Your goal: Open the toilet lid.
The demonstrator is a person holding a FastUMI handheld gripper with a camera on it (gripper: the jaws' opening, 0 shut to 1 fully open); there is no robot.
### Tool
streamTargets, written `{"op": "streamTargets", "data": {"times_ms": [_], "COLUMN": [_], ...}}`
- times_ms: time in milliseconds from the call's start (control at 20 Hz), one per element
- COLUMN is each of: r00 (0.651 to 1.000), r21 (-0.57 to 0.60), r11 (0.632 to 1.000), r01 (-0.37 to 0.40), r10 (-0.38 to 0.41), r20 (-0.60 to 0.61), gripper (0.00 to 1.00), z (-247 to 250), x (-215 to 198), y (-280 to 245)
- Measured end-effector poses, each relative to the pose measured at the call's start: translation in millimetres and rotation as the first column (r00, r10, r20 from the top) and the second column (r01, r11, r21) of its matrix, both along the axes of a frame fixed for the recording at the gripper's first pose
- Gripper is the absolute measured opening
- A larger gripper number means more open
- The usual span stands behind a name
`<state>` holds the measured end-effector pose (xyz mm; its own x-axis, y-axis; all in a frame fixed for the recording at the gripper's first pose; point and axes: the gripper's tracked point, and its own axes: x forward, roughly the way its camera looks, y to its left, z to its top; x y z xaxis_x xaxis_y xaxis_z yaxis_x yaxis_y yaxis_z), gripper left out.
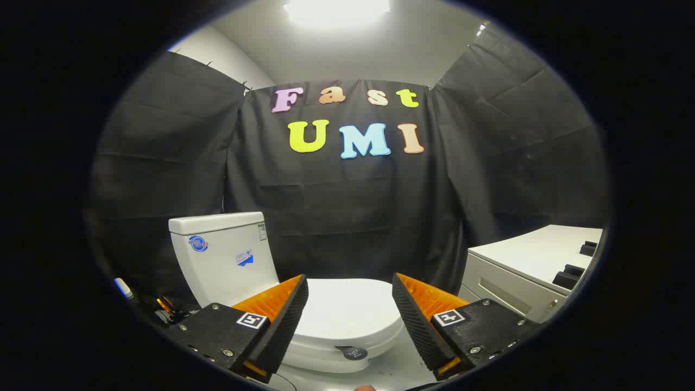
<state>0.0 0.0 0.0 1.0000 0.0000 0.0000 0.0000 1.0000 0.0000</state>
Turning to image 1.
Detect white toilet with tank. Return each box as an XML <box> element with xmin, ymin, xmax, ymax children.
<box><xmin>168</xmin><ymin>212</ymin><xmax>405</xmax><ymax>375</ymax></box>

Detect white toilet seat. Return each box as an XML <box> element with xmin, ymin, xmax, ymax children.
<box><xmin>285</xmin><ymin>325</ymin><xmax>403</xmax><ymax>363</ymax></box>

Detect white toilet lid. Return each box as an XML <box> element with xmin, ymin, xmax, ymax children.
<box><xmin>293</xmin><ymin>279</ymin><xmax>404</xmax><ymax>349</ymax></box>

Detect grey drawer cabinet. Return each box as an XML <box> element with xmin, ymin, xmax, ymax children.
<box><xmin>459</xmin><ymin>224</ymin><xmax>604</xmax><ymax>324</ymax></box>

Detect orange and black tool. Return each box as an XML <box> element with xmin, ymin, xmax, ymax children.
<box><xmin>154</xmin><ymin>295</ymin><xmax>192</xmax><ymax>326</ymax></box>

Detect ceiling light panel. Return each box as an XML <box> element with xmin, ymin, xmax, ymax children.
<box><xmin>282</xmin><ymin>0</ymin><xmax>391</xmax><ymax>28</ymax></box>

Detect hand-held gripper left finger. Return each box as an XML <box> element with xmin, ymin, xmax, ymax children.
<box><xmin>162</xmin><ymin>274</ymin><xmax>310</xmax><ymax>384</ymax></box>

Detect black backdrop cloth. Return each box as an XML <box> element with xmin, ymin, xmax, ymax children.
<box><xmin>87</xmin><ymin>24</ymin><xmax>611</xmax><ymax>314</ymax></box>

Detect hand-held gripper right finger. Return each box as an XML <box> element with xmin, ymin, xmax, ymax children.
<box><xmin>392</xmin><ymin>273</ymin><xmax>544</xmax><ymax>382</ymax></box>

